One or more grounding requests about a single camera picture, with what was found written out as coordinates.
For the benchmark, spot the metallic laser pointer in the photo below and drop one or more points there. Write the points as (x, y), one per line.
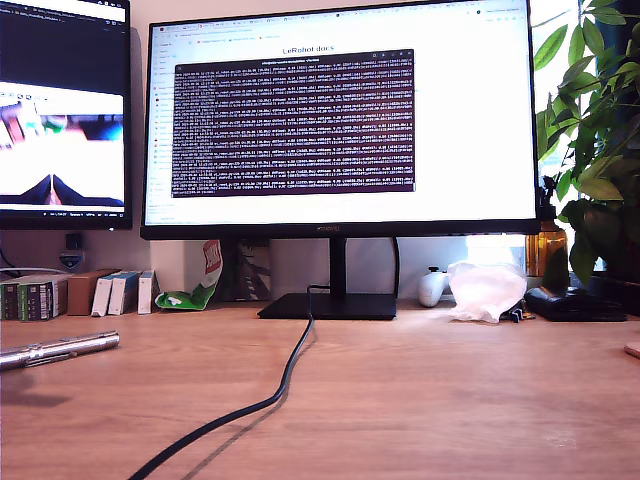
(75, 345)

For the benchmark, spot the grey printed booklet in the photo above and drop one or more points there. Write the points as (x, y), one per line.
(250, 271)

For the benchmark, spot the black Huawei monitor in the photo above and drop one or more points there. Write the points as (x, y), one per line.
(300, 125)

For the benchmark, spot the white game controller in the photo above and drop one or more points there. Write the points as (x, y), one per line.
(430, 289)

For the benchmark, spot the green white snack bag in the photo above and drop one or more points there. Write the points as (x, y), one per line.
(185, 299)

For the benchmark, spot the white plastic bag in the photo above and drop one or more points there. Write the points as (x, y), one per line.
(485, 292)

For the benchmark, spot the white and blue box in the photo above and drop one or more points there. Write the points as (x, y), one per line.
(101, 296)
(119, 295)
(145, 294)

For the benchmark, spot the amber glass bottle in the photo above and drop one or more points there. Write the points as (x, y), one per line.
(540, 252)

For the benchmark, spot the brown cardboard box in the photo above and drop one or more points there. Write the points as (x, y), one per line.
(80, 294)

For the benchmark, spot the black pouch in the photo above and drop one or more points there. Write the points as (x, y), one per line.
(575, 304)

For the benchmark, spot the green leafy plant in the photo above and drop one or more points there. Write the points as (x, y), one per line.
(600, 175)

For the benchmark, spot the green and white box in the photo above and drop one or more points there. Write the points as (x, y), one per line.
(35, 300)
(9, 301)

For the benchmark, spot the dark plant pot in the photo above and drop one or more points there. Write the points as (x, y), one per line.
(620, 286)

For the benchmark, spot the black monitor with dark screen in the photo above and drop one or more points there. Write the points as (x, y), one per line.
(65, 50)

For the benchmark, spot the pale round disc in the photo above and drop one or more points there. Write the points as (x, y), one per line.
(634, 350)

